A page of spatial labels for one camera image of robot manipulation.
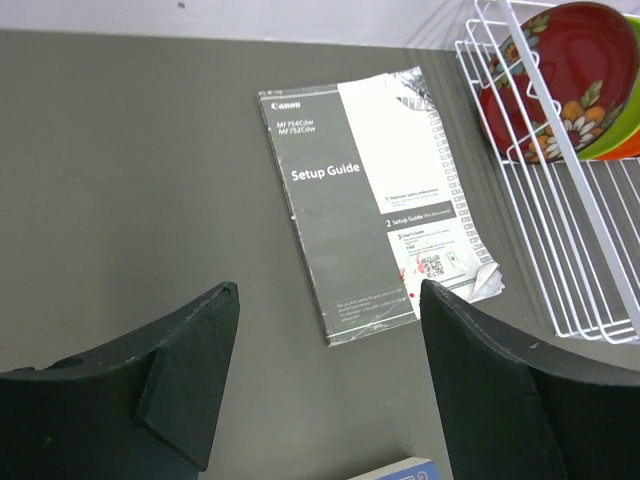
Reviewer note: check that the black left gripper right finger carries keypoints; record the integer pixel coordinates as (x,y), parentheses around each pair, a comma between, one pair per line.
(515,407)

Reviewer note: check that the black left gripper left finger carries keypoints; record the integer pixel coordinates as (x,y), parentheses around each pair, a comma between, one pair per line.
(144,405)

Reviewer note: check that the lime green plate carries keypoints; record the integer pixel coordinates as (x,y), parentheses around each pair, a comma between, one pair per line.
(602,73)

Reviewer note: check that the red floral plate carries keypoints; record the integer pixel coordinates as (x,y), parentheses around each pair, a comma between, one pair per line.
(516,119)

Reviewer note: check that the Jane Eyre book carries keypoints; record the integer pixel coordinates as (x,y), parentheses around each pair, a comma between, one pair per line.
(413,468)

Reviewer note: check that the Canon setup guide booklet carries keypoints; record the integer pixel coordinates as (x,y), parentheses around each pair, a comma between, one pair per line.
(375,197)

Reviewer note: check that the orange plate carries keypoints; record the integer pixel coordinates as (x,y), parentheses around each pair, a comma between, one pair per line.
(628,149)

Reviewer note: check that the white wire dish rack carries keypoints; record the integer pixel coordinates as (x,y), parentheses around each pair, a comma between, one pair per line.
(579,218)

